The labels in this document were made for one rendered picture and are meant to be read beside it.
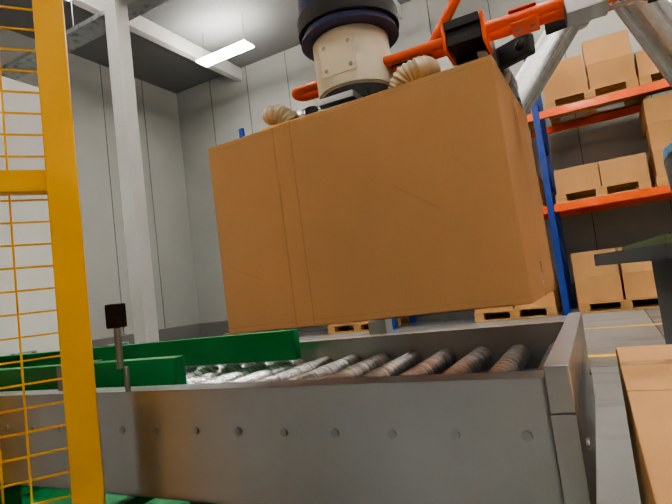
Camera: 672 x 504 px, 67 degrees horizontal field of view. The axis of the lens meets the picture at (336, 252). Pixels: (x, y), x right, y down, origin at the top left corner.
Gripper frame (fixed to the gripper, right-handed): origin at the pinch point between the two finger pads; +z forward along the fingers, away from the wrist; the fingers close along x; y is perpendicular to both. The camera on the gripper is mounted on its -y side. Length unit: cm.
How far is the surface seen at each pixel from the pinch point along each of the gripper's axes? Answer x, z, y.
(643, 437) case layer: -66, 41, -16
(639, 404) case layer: -66, 28, -16
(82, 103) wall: 398, -584, 867
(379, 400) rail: -63, 35, 16
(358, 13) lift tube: 8.2, 9.3, 21.5
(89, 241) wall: 112, -573, 867
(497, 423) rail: -66, 35, 0
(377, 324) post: -59, -47, 50
